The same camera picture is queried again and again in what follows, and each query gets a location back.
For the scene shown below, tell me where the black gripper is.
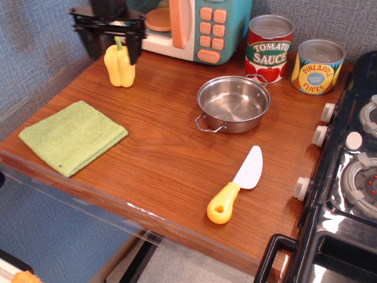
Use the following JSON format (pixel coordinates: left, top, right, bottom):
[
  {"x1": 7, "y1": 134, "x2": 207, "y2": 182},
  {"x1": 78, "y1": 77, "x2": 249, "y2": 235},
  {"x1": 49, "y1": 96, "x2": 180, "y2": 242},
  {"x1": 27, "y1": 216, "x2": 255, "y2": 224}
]
[{"x1": 70, "y1": 1, "x2": 147, "y2": 65}]

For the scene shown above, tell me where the yellow toy bell pepper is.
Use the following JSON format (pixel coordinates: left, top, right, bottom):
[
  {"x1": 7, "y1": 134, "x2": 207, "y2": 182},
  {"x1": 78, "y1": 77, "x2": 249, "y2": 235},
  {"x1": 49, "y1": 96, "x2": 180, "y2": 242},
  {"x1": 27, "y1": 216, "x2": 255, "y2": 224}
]
[{"x1": 104, "y1": 36, "x2": 135, "y2": 88}]

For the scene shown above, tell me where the green folded towel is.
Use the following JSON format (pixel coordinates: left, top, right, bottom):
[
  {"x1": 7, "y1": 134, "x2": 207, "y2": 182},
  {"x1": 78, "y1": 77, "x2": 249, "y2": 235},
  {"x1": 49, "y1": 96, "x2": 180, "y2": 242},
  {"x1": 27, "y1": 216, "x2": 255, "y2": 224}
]
[{"x1": 19, "y1": 101, "x2": 128, "y2": 177}]

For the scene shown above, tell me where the orange toy plate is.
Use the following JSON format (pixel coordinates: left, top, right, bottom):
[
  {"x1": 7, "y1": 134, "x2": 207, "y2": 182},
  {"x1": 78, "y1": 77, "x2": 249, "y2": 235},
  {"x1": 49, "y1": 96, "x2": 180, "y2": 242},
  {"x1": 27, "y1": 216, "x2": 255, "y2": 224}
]
[{"x1": 145, "y1": 7, "x2": 171, "y2": 32}]

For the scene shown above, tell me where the toy microwave teal and cream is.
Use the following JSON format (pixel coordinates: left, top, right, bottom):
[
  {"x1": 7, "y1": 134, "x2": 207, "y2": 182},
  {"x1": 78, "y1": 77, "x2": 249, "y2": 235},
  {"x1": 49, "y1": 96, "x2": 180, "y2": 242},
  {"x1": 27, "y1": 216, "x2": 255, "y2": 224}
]
[{"x1": 127, "y1": 1, "x2": 253, "y2": 65}]

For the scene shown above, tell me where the small steel pan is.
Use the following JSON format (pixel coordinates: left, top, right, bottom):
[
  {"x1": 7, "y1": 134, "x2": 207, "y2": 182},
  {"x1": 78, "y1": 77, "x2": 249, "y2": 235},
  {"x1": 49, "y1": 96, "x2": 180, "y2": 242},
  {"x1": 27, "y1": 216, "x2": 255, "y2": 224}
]
[{"x1": 195, "y1": 74, "x2": 271, "y2": 134}]

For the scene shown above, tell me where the tomato sauce can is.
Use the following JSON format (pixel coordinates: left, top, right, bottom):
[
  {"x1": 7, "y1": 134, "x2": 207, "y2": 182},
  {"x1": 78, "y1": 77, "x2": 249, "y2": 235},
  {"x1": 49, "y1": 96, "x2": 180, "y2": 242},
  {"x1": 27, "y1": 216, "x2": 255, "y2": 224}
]
[{"x1": 244, "y1": 14, "x2": 295, "y2": 84}]

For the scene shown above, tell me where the pineapple slices can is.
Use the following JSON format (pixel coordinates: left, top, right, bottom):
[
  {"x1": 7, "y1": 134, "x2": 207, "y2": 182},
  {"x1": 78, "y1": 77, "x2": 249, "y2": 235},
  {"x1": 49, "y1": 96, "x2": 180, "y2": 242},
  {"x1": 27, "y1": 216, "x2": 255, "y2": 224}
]
[{"x1": 291, "y1": 39, "x2": 346, "y2": 95}]

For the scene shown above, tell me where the grey stove knob upper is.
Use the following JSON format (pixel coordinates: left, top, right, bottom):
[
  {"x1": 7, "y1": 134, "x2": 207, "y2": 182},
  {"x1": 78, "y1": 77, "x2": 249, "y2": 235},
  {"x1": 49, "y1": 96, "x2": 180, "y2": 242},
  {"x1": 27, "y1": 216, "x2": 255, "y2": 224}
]
[{"x1": 320, "y1": 103, "x2": 336, "y2": 124}]

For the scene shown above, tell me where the grey stove knob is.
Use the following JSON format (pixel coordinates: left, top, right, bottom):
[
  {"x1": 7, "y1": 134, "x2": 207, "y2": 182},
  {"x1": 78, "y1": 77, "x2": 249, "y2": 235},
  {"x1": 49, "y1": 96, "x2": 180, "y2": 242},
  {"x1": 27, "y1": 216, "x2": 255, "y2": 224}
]
[
  {"x1": 320, "y1": 103, "x2": 336, "y2": 124},
  {"x1": 312, "y1": 126, "x2": 328, "y2": 147},
  {"x1": 293, "y1": 177, "x2": 310, "y2": 202}
]

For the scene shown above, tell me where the grey stove knob middle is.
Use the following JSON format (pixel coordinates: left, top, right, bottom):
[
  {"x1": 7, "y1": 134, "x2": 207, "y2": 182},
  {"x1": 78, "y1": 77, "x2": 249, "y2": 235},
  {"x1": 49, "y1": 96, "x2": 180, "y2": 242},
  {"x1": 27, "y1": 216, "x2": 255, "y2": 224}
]
[{"x1": 312, "y1": 126, "x2": 328, "y2": 147}]

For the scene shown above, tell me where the grey stove knob lower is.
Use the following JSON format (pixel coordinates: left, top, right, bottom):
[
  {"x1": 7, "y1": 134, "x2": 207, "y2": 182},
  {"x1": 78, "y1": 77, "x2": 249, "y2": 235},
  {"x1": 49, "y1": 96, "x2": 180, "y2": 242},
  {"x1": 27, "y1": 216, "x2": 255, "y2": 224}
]
[{"x1": 293, "y1": 177, "x2": 310, "y2": 202}]

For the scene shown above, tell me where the orange object bottom corner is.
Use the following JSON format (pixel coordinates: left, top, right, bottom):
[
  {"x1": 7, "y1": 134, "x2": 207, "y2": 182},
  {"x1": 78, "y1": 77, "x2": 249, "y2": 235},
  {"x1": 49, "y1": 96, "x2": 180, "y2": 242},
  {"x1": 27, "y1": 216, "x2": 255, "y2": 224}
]
[{"x1": 11, "y1": 271, "x2": 42, "y2": 283}]

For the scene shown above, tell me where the white round stove button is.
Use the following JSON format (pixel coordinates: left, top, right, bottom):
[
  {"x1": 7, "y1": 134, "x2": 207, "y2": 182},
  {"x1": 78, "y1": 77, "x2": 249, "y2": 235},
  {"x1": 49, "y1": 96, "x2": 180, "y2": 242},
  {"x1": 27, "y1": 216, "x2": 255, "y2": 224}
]
[{"x1": 345, "y1": 131, "x2": 363, "y2": 151}]

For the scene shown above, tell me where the black toy stove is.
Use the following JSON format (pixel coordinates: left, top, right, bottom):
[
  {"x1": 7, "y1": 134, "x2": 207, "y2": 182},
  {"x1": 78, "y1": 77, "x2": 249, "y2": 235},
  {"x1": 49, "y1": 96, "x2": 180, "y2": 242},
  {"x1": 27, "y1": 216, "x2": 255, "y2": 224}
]
[{"x1": 254, "y1": 51, "x2": 376, "y2": 282}]

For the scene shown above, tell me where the toy knife yellow handle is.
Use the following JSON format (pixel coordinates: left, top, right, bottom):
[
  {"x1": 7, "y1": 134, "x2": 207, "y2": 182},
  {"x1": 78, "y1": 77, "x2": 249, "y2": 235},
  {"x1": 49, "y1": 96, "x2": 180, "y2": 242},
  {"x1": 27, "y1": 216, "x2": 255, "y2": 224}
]
[{"x1": 206, "y1": 146, "x2": 263, "y2": 225}]

